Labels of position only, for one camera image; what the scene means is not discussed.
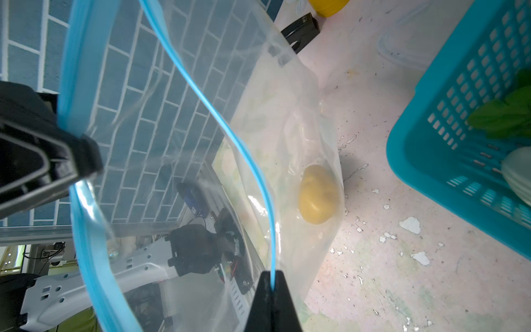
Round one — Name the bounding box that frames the blue box cutter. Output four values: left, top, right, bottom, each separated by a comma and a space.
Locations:
177, 181, 210, 219

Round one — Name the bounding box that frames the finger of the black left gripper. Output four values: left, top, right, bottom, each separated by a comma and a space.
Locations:
1, 82, 103, 218

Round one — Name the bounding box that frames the green toy lettuce leaf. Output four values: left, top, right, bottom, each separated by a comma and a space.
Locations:
467, 69, 530, 139

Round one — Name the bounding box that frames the black stapler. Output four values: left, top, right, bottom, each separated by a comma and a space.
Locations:
281, 13, 320, 54

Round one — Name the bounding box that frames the white toy radish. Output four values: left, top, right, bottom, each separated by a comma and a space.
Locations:
501, 147, 530, 206

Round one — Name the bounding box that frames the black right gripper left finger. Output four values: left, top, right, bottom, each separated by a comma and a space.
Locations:
244, 271, 273, 332

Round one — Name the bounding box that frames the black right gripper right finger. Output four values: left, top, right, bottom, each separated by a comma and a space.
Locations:
271, 271, 303, 332

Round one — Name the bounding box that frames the yellow metal pen bucket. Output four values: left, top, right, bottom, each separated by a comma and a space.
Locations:
308, 0, 349, 17

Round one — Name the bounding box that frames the teal plastic basket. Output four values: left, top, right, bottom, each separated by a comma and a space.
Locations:
387, 1, 530, 257

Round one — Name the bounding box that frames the clear zip top bag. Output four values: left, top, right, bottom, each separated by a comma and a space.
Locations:
59, 1, 344, 331

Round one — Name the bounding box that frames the yellow toy potato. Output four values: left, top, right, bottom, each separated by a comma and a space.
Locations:
298, 165, 340, 225

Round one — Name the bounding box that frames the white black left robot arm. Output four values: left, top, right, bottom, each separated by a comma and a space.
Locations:
1, 82, 254, 331

